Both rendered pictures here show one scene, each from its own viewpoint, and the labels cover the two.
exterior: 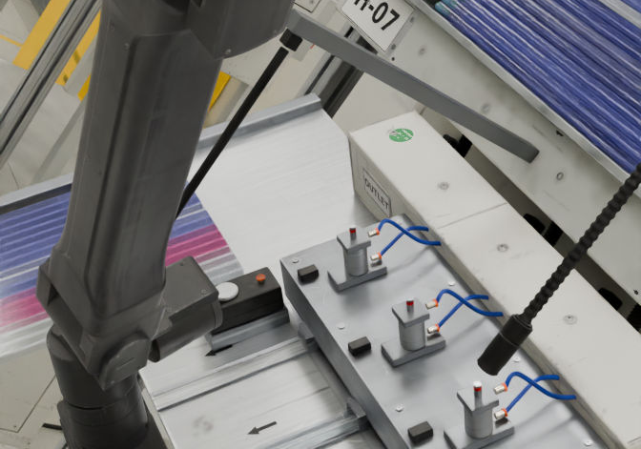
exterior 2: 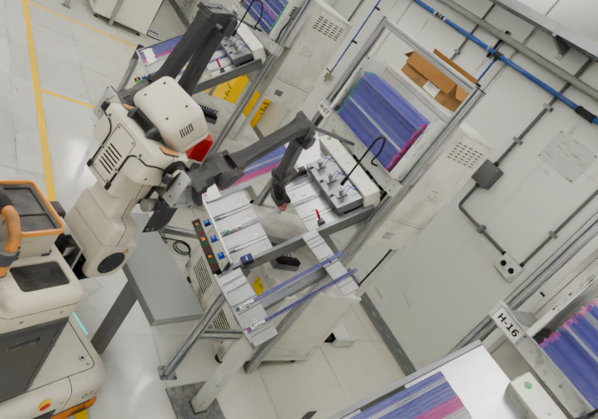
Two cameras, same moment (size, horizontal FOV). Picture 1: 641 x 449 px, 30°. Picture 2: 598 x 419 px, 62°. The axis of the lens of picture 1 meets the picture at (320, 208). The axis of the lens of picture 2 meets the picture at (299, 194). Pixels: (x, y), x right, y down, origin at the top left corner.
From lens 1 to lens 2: 140 cm
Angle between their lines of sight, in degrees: 9
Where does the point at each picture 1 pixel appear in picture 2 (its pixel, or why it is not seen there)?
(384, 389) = (326, 188)
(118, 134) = (290, 156)
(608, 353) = (364, 181)
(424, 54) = (334, 120)
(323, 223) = (313, 156)
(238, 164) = not seen: hidden behind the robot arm
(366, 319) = (322, 175)
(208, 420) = (294, 194)
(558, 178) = (358, 149)
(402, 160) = (329, 144)
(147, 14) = (296, 144)
